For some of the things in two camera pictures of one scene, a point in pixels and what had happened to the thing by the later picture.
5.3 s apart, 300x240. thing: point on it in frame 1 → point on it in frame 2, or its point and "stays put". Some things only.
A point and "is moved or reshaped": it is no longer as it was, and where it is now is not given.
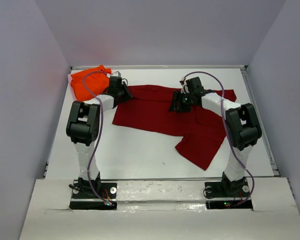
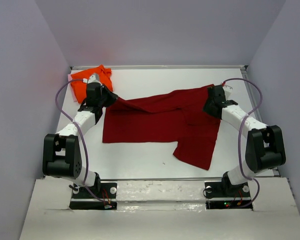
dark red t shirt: (148, 110) is moved or reshaped
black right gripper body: (186, 102) → (207, 107)
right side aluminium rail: (263, 127) stays put
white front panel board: (163, 211) stays put
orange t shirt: (97, 83) stays put
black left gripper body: (124, 93) → (106, 99)
